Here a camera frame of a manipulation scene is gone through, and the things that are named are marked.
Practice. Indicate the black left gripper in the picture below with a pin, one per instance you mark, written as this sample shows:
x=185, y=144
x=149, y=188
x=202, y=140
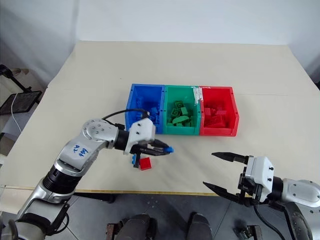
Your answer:
x=140, y=149

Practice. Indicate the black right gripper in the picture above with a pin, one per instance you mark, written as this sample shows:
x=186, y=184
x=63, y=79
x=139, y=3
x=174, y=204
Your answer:
x=246, y=187

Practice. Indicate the small blue block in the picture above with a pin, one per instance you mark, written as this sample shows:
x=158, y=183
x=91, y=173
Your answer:
x=170, y=149

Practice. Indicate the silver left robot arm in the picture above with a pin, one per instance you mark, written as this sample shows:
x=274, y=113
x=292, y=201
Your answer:
x=72, y=160

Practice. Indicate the red square block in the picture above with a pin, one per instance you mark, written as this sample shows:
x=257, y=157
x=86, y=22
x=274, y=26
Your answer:
x=145, y=164

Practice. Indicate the blue flat block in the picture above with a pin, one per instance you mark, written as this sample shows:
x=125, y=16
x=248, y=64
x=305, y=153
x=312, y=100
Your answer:
x=134, y=160

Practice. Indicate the green arched block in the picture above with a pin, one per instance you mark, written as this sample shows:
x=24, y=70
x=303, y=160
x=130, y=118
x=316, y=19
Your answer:
x=180, y=120

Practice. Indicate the blue plastic bin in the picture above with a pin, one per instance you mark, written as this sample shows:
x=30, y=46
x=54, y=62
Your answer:
x=143, y=97

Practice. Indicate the large red block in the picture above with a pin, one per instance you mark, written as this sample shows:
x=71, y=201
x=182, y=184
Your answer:
x=213, y=122

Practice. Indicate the green plastic bin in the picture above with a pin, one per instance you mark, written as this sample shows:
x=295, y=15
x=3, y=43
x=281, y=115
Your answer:
x=181, y=96

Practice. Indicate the dark rounded shape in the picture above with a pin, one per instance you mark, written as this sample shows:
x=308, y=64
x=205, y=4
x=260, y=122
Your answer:
x=136, y=227
x=200, y=227

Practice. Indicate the white tape strip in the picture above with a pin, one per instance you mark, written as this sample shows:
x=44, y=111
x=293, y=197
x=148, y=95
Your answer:
x=197, y=94

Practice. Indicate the red plastic bin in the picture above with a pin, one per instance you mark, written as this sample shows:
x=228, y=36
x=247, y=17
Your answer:
x=217, y=96

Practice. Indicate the black stand with mesh base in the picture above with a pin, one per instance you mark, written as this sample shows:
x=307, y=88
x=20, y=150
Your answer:
x=21, y=101

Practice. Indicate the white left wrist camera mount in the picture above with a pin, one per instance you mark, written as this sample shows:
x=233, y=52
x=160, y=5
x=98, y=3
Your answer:
x=142, y=131

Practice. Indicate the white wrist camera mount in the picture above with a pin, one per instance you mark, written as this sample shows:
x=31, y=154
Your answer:
x=261, y=175
x=142, y=131

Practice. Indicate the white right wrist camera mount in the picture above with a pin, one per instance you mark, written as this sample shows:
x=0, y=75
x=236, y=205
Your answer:
x=261, y=175

